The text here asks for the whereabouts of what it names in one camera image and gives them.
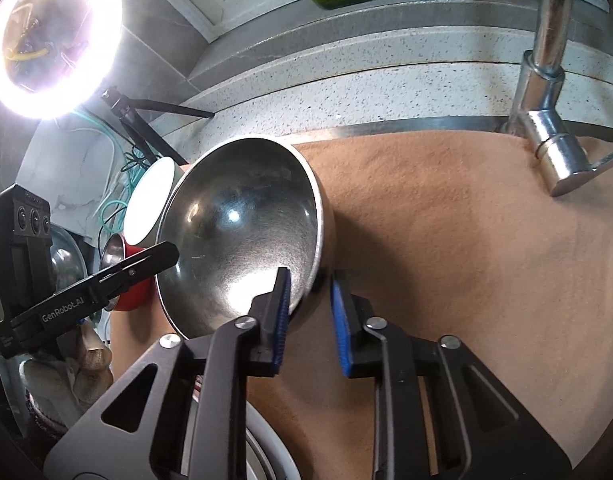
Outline white ceramic bowl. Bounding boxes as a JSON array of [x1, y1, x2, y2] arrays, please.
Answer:
[[123, 157, 184, 247]]

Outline stainless steel bowl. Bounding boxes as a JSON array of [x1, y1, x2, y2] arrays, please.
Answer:
[[156, 138, 335, 339]]

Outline chrome kitchen faucet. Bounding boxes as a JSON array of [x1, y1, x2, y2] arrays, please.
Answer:
[[504, 0, 613, 197]]

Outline gloved left hand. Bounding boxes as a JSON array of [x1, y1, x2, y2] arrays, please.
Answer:
[[19, 321, 113, 434]]

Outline small steel bowl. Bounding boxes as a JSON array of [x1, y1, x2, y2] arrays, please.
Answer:
[[49, 224, 88, 292]]

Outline red cup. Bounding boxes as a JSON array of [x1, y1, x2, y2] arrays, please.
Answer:
[[99, 233, 154, 312]]

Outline white plate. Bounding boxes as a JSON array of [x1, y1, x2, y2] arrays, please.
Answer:
[[186, 398, 303, 480]]

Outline black light tripod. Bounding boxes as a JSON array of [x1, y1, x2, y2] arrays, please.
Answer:
[[100, 86, 215, 166]]

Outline orange cloth mat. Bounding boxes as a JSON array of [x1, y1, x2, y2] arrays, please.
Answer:
[[108, 129, 613, 480]]

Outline teal cable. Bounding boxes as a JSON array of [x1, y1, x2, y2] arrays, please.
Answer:
[[71, 109, 156, 239]]

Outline white ring light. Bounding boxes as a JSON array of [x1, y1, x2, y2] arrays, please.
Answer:
[[0, 0, 123, 120]]

